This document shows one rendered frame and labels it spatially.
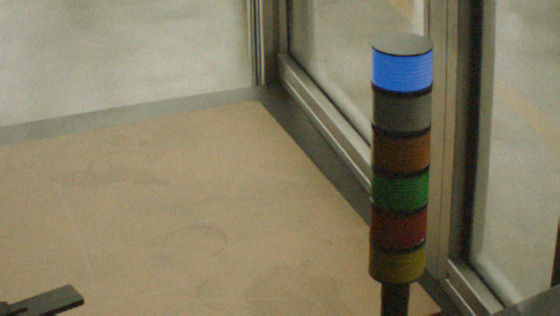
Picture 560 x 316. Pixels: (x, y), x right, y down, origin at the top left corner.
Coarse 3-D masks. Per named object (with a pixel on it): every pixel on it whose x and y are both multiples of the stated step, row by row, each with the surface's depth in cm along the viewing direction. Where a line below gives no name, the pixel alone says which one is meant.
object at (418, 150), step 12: (372, 132) 85; (420, 132) 83; (372, 144) 85; (384, 144) 83; (396, 144) 83; (408, 144) 83; (420, 144) 83; (372, 156) 85; (384, 156) 84; (396, 156) 83; (408, 156) 83; (420, 156) 84; (384, 168) 84; (396, 168) 84; (408, 168) 84; (420, 168) 84
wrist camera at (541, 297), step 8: (552, 288) 49; (536, 296) 49; (544, 296) 49; (552, 296) 48; (520, 304) 49; (528, 304) 49; (536, 304) 48; (544, 304) 48; (552, 304) 48; (496, 312) 49; (504, 312) 49; (512, 312) 49; (520, 312) 48; (528, 312) 48; (536, 312) 48; (544, 312) 47; (552, 312) 47
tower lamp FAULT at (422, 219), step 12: (372, 216) 87; (384, 216) 86; (396, 216) 86; (408, 216) 86; (420, 216) 86; (372, 228) 88; (384, 228) 86; (396, 228) 86; (408, 228) 86; (420, 228) 87; (372, 240) 88; (384, 240) 87; (396, 240) 87; (408, 240) 87; (420, 240) 87
